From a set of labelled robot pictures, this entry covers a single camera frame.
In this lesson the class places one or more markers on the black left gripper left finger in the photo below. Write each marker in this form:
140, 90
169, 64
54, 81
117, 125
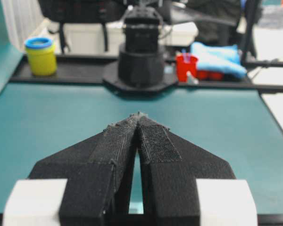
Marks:
99, 174

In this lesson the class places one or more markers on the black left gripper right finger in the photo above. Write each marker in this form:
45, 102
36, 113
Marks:
170, 166

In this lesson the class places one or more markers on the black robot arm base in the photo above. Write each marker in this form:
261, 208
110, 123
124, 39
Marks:
141, 65

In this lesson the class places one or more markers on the red plastic cup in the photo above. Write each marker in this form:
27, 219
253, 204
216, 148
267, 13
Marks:
186, 62

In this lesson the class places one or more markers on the light blue cloth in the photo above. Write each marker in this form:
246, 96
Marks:
224, 59

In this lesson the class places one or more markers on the yellow jar with blue lid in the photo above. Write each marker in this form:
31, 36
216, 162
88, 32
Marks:
40, 52

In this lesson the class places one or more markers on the white storage box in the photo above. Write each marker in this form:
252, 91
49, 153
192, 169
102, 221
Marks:
88, 39

